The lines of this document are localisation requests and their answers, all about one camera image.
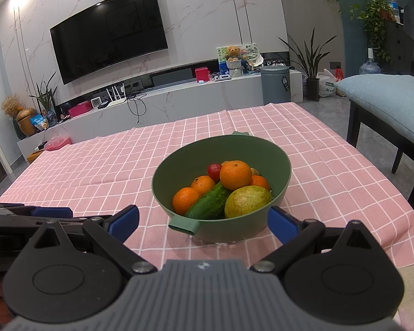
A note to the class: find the grey marble tv console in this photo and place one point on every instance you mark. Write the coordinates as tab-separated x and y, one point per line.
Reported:
193	100

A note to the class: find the gold vase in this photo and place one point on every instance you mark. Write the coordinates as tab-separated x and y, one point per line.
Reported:
27	122

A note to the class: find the black curved television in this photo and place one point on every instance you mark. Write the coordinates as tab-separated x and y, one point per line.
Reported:
107	34

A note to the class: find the small green potted plant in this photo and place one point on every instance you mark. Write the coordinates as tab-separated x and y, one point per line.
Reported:
45	94

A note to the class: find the white router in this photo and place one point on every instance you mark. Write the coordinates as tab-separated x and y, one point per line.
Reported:
116	100

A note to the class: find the blue snack bag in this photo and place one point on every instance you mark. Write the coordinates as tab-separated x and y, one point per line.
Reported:
39	122

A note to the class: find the green colander bowl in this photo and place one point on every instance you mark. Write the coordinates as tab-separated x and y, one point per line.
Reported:
227	151

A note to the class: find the grey trash bin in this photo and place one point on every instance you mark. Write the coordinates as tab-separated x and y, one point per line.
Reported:
275	86

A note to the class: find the beige cloth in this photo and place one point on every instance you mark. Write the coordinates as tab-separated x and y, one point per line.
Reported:
412	300

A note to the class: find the yellow-green mango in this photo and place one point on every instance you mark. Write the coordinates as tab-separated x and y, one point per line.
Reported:
247	201

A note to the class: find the orange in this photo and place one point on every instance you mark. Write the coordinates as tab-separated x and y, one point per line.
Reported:
260	182
235	174
203	184
185	200

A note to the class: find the clear water jug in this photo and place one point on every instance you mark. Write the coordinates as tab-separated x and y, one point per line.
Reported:
370	66

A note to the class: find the dark cabinet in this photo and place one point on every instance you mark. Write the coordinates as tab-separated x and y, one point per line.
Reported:
405	44

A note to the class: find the dark wooden chair frame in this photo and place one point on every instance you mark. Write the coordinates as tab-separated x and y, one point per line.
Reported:
355	120

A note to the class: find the potted snake plant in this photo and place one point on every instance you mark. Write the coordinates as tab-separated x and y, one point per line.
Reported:
312	69

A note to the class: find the white desk clock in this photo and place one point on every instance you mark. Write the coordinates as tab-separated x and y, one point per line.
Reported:
97	102

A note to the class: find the light blue chair cushion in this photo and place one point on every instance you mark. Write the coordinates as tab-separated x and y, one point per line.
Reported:
390	100

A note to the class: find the dried flower bunch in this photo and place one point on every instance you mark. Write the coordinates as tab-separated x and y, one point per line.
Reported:
11	105

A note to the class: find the pink plastic container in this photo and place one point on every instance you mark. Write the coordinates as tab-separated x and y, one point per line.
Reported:
57	143

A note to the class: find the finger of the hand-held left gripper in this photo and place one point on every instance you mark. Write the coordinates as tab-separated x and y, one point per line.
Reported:
51	212
13	224

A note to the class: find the pink flat box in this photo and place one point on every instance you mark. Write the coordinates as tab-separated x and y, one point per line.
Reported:
79	109

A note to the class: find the green cucumber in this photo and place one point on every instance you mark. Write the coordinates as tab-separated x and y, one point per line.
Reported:
208	204

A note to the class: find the red box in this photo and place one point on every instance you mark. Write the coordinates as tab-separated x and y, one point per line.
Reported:
202	74

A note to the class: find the small brown fruit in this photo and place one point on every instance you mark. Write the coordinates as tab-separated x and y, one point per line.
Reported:
255	171

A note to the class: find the potted pothos plant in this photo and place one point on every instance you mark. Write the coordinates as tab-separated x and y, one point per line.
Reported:
376	24

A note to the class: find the red tomato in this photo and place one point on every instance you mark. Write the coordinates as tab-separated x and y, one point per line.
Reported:
214	171

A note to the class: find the pink checkered tablecloth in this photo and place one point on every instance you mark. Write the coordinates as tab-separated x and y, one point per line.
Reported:
107	165

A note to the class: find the landscape picture board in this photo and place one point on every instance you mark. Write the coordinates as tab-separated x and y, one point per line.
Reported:
252	53

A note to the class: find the brown teddy bear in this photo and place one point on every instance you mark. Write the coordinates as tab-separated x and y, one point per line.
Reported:
233	52

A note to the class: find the orange box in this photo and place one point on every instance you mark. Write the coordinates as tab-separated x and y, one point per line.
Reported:
35	155

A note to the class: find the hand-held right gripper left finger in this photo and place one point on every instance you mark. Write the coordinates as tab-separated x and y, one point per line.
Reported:
124	222

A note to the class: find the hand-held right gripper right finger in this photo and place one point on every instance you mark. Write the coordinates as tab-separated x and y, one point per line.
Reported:
281	224

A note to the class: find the white plastic bag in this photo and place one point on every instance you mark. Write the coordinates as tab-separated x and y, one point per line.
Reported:
326	84

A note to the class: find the clear plastic bottle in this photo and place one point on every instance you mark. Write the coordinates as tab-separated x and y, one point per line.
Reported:
393	8

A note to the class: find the red bag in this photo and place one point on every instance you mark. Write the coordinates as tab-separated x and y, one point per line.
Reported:
339	75

